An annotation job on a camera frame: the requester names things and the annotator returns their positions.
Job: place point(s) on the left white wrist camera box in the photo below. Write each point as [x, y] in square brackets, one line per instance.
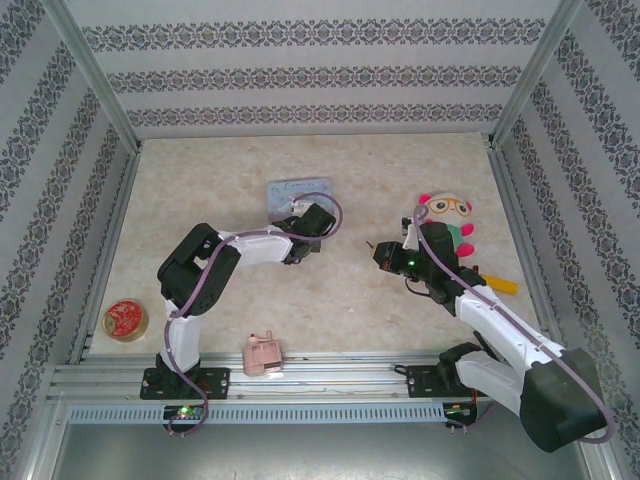
[301, 206]

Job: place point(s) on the red round tin can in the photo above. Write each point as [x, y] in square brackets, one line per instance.
[125, 320]

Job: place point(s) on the blue cartoon tin box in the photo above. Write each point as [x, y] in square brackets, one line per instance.
[285, 192]

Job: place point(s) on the right controller board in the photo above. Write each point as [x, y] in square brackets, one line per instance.
[459, 411]

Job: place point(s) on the controller board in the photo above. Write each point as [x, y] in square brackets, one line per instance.
[184, 412]
[459, 411]

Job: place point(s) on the aluminium frame post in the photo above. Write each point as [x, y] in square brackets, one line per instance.
[95, 80]
[535, 75]

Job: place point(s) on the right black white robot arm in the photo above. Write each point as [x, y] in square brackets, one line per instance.
[550, 395]

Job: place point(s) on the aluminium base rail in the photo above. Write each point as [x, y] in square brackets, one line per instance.
[325, 382]

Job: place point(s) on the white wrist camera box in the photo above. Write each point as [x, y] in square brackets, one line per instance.
[411, 232]
[301, 206]

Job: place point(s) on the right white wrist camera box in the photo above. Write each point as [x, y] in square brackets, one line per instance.
[411, 232]

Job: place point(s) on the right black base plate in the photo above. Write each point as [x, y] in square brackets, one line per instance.
[422, 384]

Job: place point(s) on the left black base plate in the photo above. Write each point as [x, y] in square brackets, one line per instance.
[215, 382]

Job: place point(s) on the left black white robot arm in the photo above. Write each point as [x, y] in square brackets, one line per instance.
[200, 270]

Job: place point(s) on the plush doll with orange glasses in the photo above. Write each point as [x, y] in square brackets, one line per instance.
[447, 207]

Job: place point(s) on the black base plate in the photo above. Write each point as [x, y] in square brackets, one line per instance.
[422, 384]
[215, 382]

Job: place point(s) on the left controller board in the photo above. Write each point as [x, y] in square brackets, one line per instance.
[184, 412]

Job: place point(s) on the pink plastic toy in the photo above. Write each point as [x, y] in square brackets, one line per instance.
[261, 354]

